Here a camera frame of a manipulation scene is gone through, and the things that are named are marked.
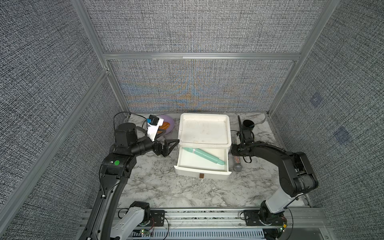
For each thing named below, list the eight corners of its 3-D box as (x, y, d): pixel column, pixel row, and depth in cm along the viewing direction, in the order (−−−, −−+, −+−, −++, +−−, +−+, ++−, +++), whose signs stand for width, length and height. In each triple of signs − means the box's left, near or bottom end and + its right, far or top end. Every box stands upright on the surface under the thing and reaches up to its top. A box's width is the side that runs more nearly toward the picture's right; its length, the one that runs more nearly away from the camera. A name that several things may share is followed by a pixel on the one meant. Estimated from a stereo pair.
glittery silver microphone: (234, 172, 90) (236, 168, 86) (232, 159, 96) (234, 155, 91) (241, 172, 90) (243, 168, 86) (238, 159, 96) (240, 155, 91)
